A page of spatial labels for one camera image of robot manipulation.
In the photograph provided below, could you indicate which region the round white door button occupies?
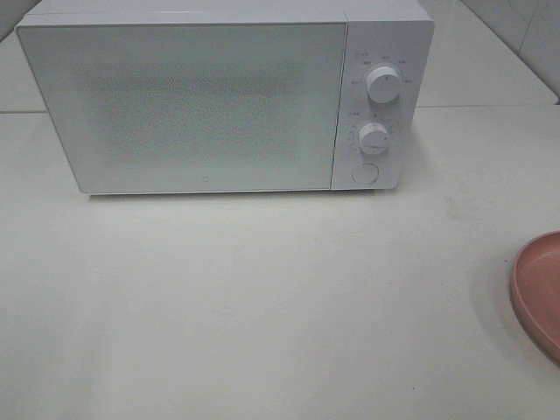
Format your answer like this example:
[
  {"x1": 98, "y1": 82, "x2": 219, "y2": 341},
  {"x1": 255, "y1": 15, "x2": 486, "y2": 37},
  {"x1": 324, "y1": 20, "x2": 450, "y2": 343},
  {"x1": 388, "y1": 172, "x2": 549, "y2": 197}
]
[{"x1": 352, "y1": 164, "x2": 379, "y2": 186}]

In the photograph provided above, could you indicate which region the white microwave door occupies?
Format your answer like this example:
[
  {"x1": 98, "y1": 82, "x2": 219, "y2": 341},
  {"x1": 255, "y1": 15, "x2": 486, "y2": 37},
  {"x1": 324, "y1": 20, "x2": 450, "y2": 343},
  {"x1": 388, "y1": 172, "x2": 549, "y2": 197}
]
[{"x1": 17, "y1": 24, "x2": 346, "y2": 194}]

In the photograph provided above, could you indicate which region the pink round plate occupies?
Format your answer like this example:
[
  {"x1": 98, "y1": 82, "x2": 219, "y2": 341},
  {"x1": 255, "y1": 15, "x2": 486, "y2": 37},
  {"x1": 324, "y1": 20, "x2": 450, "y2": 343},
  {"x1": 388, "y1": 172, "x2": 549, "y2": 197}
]
[{"x1": 510, "y1": 231, "x2": 559, "y2": 363}]

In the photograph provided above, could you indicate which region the lower white timer knob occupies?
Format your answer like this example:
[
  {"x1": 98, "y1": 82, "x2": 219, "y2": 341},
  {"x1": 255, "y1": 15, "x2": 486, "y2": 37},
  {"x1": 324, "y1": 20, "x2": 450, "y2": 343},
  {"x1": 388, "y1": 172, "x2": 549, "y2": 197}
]
[{"x1": 358, "y1": 122, "x2": 390, "y2": 155}]

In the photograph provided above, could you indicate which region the upper white power knob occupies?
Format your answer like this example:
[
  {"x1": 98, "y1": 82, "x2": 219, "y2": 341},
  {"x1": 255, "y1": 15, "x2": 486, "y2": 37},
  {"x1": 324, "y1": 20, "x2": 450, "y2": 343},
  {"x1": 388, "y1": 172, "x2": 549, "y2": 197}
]
[{"x1": 366, "y1": 65, "x2": 402, "y2": 104}]

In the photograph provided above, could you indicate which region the white microwave oven body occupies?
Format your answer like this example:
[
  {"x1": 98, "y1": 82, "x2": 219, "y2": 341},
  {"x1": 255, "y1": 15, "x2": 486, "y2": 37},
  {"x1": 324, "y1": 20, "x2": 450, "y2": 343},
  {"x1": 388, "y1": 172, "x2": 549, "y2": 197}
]
[{"x1": 16, "y1": 1, "x2": 435, "y2": 193}]

